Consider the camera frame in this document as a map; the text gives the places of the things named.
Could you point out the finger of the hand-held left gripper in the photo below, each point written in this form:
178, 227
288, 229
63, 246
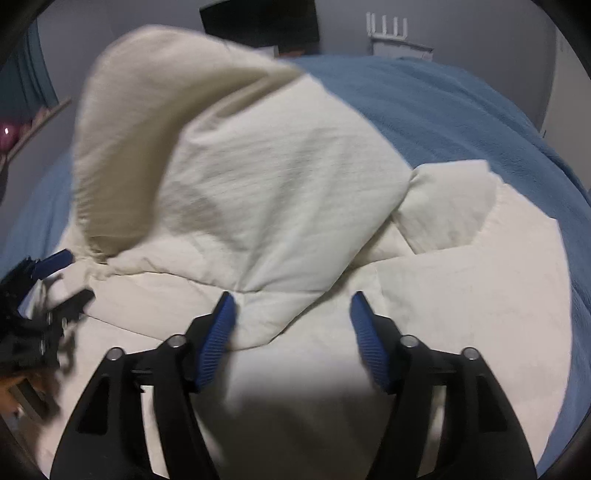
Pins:
74, 307
53, 263

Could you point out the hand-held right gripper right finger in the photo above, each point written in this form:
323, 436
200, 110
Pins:
369, 341

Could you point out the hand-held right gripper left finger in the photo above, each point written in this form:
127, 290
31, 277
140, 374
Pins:
214, 341

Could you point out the cream hooded jacket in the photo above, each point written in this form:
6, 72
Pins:
286, 161

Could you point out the pink round object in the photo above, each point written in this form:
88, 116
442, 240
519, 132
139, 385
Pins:
7, 134

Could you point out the teal curtain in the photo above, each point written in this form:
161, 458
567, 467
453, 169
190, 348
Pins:
32, 74

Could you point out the blue fleece blanket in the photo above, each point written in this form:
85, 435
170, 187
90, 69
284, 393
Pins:
438, 106

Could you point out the white router with antennas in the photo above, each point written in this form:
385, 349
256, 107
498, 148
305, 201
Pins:
385, 27

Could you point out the black monitor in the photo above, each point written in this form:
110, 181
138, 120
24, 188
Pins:
263, 23

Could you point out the white door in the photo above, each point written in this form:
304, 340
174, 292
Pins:
561, 83

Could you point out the white wall shelf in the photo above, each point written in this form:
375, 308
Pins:
401, 48

